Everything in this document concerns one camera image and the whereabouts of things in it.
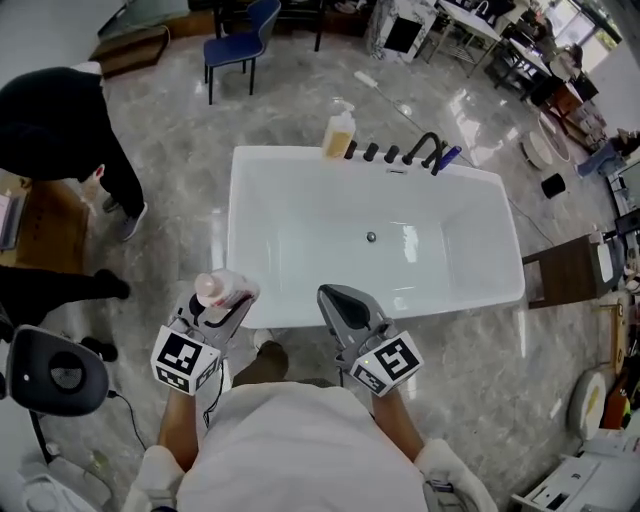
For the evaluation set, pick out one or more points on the pink white bottle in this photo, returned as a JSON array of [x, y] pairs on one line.
[[225, 287]]

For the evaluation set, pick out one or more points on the white round stool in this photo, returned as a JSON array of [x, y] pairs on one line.
[[537, 150]]

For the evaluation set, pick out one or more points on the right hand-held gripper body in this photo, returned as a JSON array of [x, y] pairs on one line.
[[385, 362]]

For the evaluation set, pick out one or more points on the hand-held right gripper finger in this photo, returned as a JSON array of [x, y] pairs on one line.
[[372, 312], [330, 312]]

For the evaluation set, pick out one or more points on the person's white shirt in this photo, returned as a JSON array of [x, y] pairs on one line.
[[300, 450]]

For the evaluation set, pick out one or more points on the black waste bin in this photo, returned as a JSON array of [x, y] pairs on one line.
[[553, 186]]

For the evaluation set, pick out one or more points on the white carton box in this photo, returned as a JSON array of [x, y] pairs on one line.
[[575, 480]]

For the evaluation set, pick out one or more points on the person's left forearm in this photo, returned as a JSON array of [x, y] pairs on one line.
[[182, 430]]

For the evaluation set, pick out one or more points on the metal bathtub drain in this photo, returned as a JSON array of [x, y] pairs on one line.
[[370, 236]]

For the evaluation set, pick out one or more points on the person's right forearm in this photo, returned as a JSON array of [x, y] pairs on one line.
[[397, 425]]

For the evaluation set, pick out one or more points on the blue chair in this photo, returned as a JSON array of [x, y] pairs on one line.
[[240, 47]]

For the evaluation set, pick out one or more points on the white bathtub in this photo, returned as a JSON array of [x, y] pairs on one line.
[[325, 225]]

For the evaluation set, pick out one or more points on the white power strip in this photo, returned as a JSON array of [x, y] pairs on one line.
[[366, 80]]

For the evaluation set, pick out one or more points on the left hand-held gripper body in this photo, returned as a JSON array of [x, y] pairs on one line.
[[182, 357]]

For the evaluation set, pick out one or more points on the black hand shower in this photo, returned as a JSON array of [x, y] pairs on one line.
[[436, 161]]

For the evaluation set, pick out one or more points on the wooden step platform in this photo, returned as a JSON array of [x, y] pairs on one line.
[[132, 47]]

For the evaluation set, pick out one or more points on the white marble cabinet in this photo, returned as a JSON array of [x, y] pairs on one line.
[[400, 27]]

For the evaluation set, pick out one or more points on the yellow soap pump dispenser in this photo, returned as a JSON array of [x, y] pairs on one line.
[[337, 137]]

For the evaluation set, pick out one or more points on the cardboard box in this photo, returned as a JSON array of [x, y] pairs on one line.
[[52, 230]]

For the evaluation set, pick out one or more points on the white table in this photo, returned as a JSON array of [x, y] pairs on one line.
[[467, 22]]

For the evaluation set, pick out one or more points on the black faucet knob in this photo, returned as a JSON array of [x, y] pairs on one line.
[[371, 151], [350, 150], [391, 154]]

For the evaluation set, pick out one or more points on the person's leg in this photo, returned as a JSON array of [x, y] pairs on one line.
[[265, 365], [60, 295]]

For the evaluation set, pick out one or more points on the blue tube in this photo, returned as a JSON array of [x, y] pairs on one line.
[[450, 156]]

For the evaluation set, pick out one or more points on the brown wooden cabinet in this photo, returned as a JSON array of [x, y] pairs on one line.
[[565, 272]]

